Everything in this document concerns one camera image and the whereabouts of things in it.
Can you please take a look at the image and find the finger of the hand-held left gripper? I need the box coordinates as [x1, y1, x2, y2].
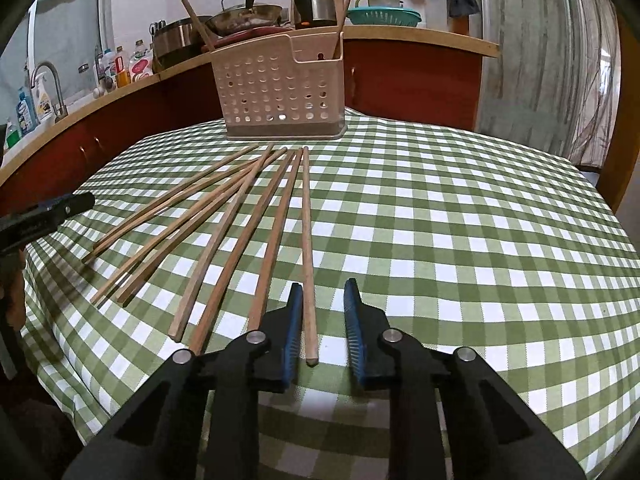
[42, 191, 97, 226]

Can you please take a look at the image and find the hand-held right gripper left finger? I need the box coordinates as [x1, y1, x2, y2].
[62, 282, 304, 480]

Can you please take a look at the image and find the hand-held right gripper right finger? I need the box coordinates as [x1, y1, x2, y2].
[343, 277, 586, 480]

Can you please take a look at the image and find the bunch of wooden chopsticks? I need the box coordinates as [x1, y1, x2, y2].
[81, 143, 321, 367]

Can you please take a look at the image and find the wooden chopstick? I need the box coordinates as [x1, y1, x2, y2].
[332, 0, 359, 58]
[181, 0, 217, 52]

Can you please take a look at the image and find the beige perforated utensil basket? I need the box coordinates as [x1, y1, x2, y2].
[211, 31, 347, 141]

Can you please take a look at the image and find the green liquid bottle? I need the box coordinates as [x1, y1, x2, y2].
[2, 119, 21, 153]

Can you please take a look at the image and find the blue label plastic bottle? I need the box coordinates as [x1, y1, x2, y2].
[16, 86, 38, 135]

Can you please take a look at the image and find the white spray bottle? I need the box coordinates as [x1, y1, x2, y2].
[32, 71, 56, 123]

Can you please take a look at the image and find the chrome kitchen faucet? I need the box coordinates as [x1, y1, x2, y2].
[30, 61, 69, 122]

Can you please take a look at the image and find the green checked tablecloth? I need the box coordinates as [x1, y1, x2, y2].
[22, 107, 640, 480]

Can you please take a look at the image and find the orange liquid bottle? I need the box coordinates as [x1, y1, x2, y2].
[115, 46, 132, 87]

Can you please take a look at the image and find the white plastic bottle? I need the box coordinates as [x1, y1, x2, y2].
[99, 49, 117, 92]

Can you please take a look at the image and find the kitchen window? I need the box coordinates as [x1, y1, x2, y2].
[22, 0, 118, 106]

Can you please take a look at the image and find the dark rice cooker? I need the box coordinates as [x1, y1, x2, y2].
[152, 16, 213, 68]

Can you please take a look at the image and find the red induction cooker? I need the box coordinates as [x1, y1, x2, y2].
[201, 27, 297, 54]

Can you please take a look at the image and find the metal wok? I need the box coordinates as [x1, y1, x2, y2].
[205, 0, 284, 37]

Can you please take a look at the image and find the red cabinet wooden kitchen counter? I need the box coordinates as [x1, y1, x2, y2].
[0, 25, 501, 221]

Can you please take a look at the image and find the steel electric kettle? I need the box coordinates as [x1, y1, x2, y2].
[292, 0, 339, 30]

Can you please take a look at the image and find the teal plastic colander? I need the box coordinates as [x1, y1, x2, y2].
[346, 7, 422, 29]

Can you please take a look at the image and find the sliding glass door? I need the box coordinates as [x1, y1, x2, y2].
[475, 0, 623, 166]

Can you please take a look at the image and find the translucent plastic pitcher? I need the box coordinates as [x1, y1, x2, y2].
[422, 0, 449, 30]

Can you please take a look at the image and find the wooden door frame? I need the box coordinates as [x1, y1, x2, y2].
[597, 7, 640, 213]

